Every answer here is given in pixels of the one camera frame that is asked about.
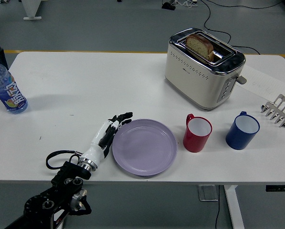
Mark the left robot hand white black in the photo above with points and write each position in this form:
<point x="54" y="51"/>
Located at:
<point x="97" y="143"/>

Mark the purple plate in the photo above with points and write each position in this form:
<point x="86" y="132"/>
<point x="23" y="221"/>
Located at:
<point x="144" y="148"/>

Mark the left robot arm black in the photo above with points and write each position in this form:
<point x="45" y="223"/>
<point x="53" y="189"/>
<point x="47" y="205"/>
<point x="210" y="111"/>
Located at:
<point x="66" y="174"/>

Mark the red mug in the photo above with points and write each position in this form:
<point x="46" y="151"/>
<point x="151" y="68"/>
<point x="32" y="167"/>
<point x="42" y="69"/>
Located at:
<point x="194" y="143"/>

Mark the blue drink bottle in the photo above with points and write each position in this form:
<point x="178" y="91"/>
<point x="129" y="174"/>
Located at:
<point x="8" y="90"/>

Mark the cream silver toaster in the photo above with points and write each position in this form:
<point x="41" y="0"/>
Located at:
<point x="192" y="81"/>

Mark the clear plastic holder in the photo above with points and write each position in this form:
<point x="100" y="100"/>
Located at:
<point x="207" y="193"/>

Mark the blue mug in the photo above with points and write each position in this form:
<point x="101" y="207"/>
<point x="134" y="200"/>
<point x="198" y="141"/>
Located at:
<point x="237" y="140"/>

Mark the bread slice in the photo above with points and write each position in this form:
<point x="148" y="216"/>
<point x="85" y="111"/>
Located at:
<point x="198" y="45"/>

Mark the white table leg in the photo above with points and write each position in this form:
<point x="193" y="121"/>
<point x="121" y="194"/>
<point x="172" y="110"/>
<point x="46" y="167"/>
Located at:
<point x="233" y="207"/>

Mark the white furniture foot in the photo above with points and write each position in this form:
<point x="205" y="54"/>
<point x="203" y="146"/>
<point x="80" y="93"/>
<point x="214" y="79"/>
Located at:
<point x="30" y="8"/>

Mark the black floor device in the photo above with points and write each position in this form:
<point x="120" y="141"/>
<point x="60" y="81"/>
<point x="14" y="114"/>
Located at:
<point x="168" y="6"/>

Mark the white paper sheet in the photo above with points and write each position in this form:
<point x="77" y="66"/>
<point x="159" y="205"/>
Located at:
<point x="259" y="83"/>

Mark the metal toast rack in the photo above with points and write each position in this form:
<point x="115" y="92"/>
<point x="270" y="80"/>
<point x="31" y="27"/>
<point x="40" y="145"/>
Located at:
<point x="281" y="118"/>

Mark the black table control panel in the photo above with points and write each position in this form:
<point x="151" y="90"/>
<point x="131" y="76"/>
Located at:
<point x="279" y="188"/>

